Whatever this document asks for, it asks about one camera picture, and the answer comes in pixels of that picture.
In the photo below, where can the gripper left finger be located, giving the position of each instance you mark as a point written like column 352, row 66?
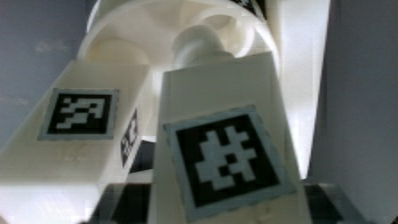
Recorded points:
column 123, row 205

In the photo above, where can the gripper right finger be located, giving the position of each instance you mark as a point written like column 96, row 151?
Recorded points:
column 342, row 204

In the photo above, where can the white stool leg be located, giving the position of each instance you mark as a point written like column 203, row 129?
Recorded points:
column 70, row 152
column 226, row 176

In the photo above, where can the white round stool seat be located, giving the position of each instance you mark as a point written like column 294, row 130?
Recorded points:
column 134, row 27

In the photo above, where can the white L-shaped fence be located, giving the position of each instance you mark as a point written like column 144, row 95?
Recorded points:
column 299, row 21

